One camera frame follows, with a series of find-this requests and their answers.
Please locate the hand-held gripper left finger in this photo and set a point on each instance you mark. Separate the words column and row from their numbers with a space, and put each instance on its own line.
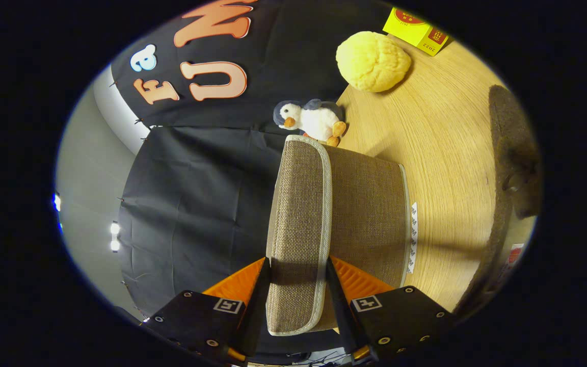
column 258, row 311

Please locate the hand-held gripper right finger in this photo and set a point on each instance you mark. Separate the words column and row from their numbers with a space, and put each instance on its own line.
column 342, row 311

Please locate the brown fabric storage box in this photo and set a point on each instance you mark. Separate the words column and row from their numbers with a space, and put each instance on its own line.
column 359, row 214

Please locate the brown shoe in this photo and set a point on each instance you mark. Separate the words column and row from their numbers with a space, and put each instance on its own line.
column 512, row 142

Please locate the white printed tape strip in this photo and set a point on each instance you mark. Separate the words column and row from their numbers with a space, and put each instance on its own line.
column 413, row 237

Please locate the penguin plush toy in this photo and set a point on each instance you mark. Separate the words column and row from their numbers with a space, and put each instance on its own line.
column 314, row 121

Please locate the yellow round plush bun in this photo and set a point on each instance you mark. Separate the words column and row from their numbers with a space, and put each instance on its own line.
column 372, row 61

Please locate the yellow book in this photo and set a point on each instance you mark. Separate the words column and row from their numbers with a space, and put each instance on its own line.
column 416, row 33

